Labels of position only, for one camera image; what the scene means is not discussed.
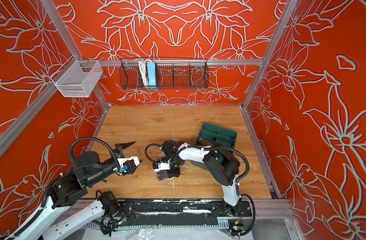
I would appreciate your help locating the green divided tray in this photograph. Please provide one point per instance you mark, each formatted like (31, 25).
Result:
(210, 134)

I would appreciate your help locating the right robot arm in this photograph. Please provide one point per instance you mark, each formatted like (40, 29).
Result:
(226, 165)

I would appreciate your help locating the purple sock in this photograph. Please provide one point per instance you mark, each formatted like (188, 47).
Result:
(161, 175)

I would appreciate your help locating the light blue box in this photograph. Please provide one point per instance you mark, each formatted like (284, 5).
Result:
(151, 67)

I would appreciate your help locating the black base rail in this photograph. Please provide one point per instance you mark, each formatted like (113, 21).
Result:
(191, 213)

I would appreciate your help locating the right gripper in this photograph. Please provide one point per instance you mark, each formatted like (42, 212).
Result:
(173, 174)

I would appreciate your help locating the black wire basket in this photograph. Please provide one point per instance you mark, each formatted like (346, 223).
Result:
(171, 73)

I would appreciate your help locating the clear plastic bin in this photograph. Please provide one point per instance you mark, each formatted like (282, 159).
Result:
(78, 78)

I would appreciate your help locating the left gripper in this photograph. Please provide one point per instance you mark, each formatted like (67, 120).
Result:
(122, 146)

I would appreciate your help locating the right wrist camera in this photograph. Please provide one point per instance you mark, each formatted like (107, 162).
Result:
(162, 166)

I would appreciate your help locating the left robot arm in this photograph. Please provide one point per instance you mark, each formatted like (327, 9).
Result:
(65, 190)

